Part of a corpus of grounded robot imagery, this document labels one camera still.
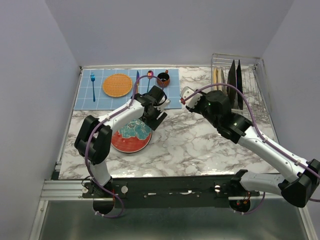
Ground yellow rimmed plate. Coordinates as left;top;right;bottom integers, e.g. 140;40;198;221
212;67;219;91

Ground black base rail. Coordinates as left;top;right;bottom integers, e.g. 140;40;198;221
82;174;260;209

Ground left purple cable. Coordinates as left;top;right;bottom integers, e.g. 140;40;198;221
84;73;166;218

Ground iridescent knife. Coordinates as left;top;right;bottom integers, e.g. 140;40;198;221
134;70;140;94

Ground brown ceramic mug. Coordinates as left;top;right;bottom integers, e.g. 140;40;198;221
156;70;171;88

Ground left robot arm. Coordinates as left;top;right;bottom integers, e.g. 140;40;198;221
74;86;170;198

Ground black square plate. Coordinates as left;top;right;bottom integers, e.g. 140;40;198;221
227;60;237;108
236;60;244;110

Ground blue grid placemat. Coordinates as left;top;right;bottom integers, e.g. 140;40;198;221
73;68;182;111

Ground brown rimmed plate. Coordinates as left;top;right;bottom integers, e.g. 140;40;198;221
217;68;228;96

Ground iridescent spoon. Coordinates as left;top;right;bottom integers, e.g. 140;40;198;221
146;70;154;92

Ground blue fork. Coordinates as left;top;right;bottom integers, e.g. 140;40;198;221
90;72;96;102

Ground aluminium frame extrusion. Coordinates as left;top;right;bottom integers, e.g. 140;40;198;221
40;180;83;201

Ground teal and red plate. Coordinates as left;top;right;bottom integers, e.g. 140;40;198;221
111;119;152;154

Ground wire dish rack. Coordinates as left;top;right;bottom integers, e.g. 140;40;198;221
210;53;269;119

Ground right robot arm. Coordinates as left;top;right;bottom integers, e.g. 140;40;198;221
180;87;320;208

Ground woven wicker coaster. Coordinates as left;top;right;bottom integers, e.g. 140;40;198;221
102;73;133;98

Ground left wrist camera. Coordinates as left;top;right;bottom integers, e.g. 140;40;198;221
155;95;171;111

